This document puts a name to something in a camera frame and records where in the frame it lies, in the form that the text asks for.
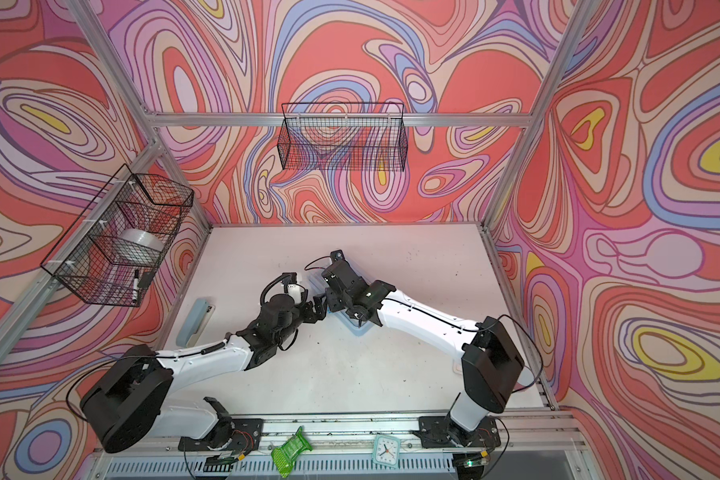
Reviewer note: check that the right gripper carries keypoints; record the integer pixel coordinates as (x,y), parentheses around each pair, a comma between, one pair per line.
(334,303)

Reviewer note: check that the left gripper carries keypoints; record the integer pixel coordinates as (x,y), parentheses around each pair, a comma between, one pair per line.
(320,313)

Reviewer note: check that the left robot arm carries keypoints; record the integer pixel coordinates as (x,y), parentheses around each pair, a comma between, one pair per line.
(134,399)

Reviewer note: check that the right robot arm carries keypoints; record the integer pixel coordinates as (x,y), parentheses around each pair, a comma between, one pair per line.
(491,363)

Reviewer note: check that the grey blue stapler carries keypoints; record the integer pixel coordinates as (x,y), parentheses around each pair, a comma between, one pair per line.
(194,323)

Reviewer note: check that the black marker in basket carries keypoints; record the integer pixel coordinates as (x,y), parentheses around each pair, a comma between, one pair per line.
(135,295)

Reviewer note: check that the grey tape roll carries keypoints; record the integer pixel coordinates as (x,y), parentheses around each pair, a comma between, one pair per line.
(142,238)

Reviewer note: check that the small teal alarm clock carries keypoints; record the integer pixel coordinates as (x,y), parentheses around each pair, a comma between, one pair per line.
(386,451)

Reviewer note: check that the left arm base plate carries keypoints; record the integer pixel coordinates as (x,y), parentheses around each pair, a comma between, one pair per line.
(241,435)

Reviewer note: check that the black wire basket back wall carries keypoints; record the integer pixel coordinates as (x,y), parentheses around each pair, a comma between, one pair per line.
(343,136)

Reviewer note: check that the black wire basket wall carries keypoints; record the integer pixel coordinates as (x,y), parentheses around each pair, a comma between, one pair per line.
(343,136)
(98,268)

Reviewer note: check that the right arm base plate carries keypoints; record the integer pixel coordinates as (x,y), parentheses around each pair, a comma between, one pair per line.
(443,432)

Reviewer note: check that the black wire basket left wall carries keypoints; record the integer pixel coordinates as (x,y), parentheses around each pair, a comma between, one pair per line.
(98,268)

